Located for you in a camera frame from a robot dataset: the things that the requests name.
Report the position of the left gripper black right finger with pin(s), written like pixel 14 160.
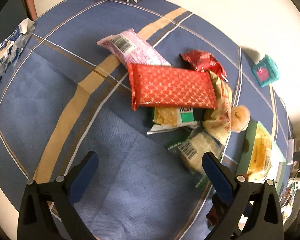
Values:
pixel 252 210

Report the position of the red white milk snack packet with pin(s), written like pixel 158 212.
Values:
pixel 217 211

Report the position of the orange yellow cake packet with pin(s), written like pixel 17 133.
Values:
pixel 260 158

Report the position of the clear green-edged cracker packet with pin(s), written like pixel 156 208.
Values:
pixel 192 149

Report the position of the yellow swiss roll packet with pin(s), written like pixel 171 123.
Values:
pixel 218 122

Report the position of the jelly pudding cup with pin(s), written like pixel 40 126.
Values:
pixel 240 117

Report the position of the green white corn snack packet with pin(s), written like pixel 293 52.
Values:
pixel 167 119

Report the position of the long red patterned packet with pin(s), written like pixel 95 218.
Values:
pixel 164 86

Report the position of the teal-rimmed white tray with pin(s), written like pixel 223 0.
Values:
pixel 278 161

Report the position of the black power adapter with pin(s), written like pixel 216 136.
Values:
pixel 296 156

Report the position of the white power strip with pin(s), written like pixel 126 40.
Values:
pixel 290 151

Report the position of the blue plaid tablecloth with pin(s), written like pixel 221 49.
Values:
pixel 67 96

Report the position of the teal toy house box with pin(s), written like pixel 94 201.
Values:
pixel 266 71

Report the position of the small red snack packet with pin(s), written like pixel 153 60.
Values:
pixel 201 61

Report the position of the blue white tissue pack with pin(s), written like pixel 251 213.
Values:
pixel 12 46

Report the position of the pink snack packet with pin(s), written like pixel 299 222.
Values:
pixel 128 46

